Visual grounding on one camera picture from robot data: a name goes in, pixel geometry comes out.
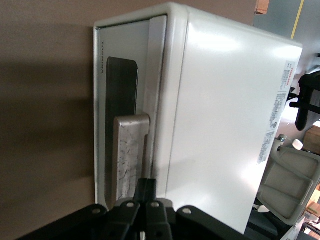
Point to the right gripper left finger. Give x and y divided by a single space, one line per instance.
130 215

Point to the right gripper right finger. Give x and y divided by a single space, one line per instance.
156 217

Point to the white toaster oven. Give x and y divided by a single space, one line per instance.
225 100

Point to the grey office chair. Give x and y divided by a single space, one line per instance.
287 180

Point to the black office chair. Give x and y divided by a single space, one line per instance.
306 100

